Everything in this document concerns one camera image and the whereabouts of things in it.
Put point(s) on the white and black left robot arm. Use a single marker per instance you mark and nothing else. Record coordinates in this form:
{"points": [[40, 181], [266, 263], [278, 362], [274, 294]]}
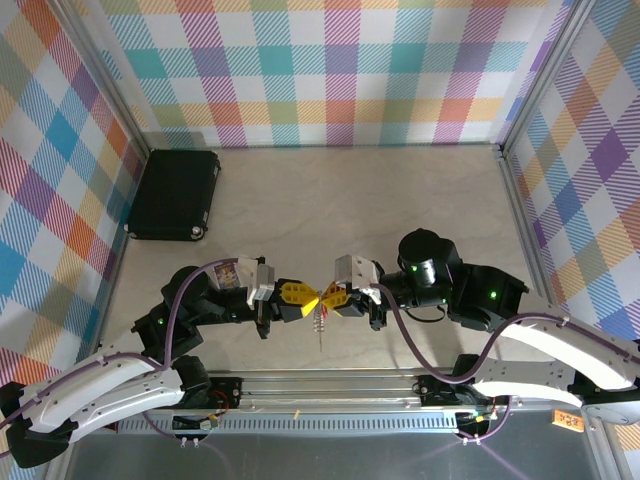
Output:
{"points": [[100, 390]]}

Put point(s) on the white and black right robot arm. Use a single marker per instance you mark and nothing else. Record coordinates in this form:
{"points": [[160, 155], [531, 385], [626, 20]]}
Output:
{"points": [[530, 380]]}

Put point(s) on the small purple picture card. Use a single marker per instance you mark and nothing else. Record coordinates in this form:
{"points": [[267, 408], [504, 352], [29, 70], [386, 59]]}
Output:
{"points": [[225, 276]]}

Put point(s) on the yellow power connector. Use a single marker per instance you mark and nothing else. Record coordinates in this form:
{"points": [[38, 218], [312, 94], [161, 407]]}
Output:
{"points": [[214, 421], [477, 417]]}

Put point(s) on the black hard case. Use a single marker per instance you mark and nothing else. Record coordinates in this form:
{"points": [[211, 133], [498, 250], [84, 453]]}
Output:
{"points": [[175, 195]]}

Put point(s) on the small orange tag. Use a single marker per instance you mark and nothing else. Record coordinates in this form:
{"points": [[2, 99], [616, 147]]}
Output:
{"points": [[567, 419]]}

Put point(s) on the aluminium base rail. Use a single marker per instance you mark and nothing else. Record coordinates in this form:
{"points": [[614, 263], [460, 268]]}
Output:
{"points": [[325, 390]]}

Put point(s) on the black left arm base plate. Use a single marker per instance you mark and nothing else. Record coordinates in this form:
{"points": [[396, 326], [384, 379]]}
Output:
{"points": [[227, 390]]}

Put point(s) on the aluminium side rail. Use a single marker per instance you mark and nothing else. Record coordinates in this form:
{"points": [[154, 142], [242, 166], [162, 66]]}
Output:
{"points": [[534, 260]]}

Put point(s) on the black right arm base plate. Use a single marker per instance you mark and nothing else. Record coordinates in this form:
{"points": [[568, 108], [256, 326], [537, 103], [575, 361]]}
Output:
{"points": [[435, 390]]}

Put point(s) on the aluminium frame post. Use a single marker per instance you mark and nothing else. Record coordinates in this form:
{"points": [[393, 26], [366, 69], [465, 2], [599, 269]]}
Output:
{"points": [[106, 75], [545, 75]]}

